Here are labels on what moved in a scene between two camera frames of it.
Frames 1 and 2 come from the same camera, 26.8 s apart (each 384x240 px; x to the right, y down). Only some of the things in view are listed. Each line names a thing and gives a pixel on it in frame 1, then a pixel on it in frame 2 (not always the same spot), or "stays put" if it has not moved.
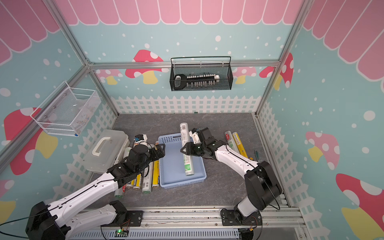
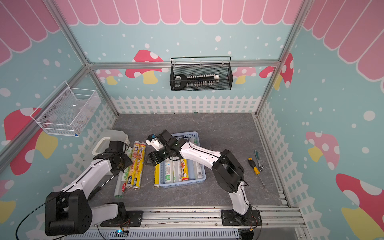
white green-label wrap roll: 185,138 → 176,171
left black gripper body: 153,155 → 125,162
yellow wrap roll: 240,146 → 184,170
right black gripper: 189,149 → 157,160
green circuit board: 121,233 stays put
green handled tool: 257,155 stays put
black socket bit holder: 181,81 stays put
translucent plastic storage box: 107,151 stays put
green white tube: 231,142 → 168,171
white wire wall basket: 65,112 stays put
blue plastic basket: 172,165 stays put
